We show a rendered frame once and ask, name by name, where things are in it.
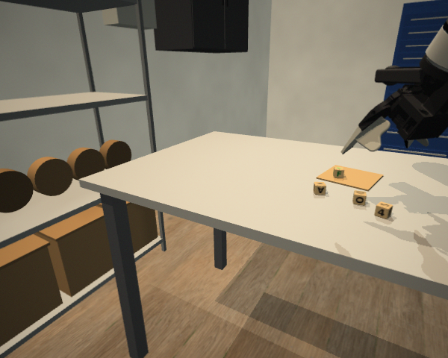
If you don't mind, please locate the tan wooden letter block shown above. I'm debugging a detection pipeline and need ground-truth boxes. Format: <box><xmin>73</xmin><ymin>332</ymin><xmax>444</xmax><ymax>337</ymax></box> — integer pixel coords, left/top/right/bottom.
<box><xmin>374</xmin><ymin>202</ymin><xmax>393</xmax><ymax>219</ymax></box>
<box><xmin>333</xmin><ymin>167</ymin><xmax>344</xmax><ymax>178</ymax></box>
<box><xmin>314</xmin><ymin>182</ymin><xmax>326</xmax><ymax>195</ymax></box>
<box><xmin>353</xmin><ymin>190</ymin><xmax>367</xmax><ymax>205</ymax></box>

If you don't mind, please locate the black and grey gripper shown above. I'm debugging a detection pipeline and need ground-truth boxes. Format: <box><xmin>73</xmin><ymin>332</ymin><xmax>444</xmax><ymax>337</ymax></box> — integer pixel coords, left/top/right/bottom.
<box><xmin>341</xmin><ymin>54</ymin><xmax>448</xmax><ymax>154</ymax></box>

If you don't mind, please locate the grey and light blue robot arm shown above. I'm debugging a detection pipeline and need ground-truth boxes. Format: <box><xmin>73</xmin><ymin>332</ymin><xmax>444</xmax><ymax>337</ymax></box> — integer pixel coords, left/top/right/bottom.
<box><xmin>375</xmin><ymin>19</ymin><xmax>448</xmax><ymax>86</ymax></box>

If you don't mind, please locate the orange mat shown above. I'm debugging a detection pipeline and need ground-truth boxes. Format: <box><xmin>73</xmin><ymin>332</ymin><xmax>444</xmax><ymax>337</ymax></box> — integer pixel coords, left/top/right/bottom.
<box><xmin>316</xmin><ymin>165</ymin><xmax>383</xmax><ymax>191</ymax></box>

